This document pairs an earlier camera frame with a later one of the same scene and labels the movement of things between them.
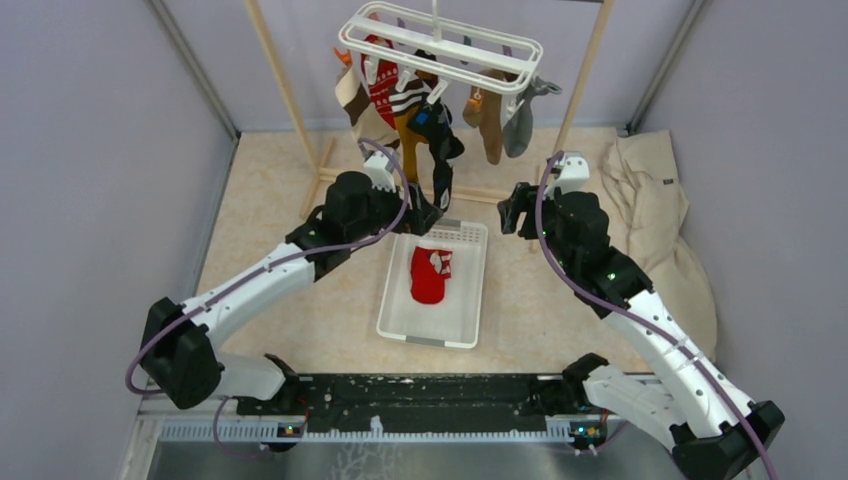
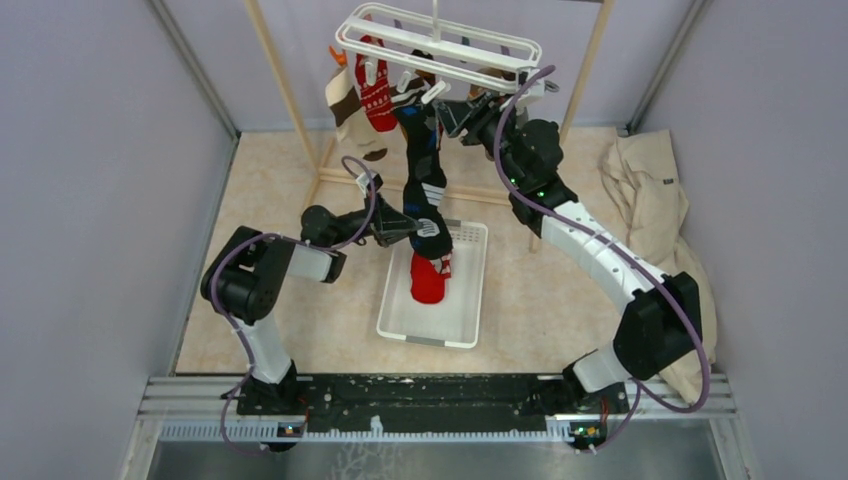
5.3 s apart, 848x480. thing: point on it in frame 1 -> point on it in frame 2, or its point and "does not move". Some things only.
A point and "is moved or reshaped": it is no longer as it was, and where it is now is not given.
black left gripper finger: x=419 y=203 -> x=391 y=221
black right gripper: x=523 y=198 -> x=473 y=116
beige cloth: x=646 y=207 does not move
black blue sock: x=433 y=121 is moved or reshaped
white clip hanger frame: x=446 y=47 does not move
